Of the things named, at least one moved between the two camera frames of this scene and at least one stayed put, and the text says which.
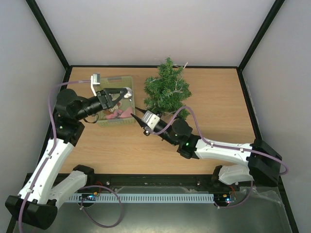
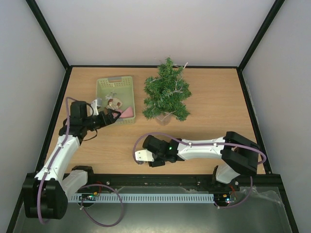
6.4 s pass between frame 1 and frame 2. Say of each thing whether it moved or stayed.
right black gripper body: moved
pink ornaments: stayed
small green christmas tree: stayed
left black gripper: moved
